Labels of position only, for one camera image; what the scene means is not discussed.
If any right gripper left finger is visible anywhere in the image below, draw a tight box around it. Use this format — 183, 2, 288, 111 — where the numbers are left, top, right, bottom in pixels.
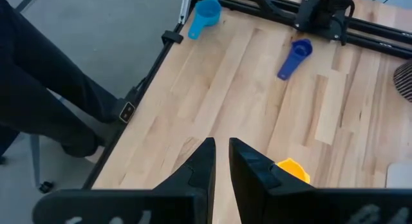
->
154, 136, 216, 224

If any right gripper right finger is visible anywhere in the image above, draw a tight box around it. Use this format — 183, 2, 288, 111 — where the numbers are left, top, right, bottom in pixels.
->
229, 137, 315, 224

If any yellow plastic measuring cup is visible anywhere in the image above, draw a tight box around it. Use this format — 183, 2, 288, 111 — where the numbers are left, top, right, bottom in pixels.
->
276, 158, 312, 185

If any small purple measuring cup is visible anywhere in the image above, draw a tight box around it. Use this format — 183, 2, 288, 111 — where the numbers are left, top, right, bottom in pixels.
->
277, 39, 314, 81

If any blue plastic measuring cup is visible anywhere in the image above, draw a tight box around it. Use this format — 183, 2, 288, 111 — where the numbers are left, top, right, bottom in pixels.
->
187, 0, 223, 41

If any grey chair leg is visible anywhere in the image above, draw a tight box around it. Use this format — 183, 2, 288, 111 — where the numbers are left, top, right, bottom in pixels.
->
28, 133, 54, 194

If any green plant in striped pot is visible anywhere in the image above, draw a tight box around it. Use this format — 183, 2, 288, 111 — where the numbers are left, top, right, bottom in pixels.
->
393, 60, 412, 102

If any person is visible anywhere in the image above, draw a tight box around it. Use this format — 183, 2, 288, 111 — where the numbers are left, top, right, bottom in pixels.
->
0, 0, 129, 158

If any black frame bracket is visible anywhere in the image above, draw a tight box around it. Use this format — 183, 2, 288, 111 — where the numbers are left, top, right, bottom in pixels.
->
161, 30, 184, 45

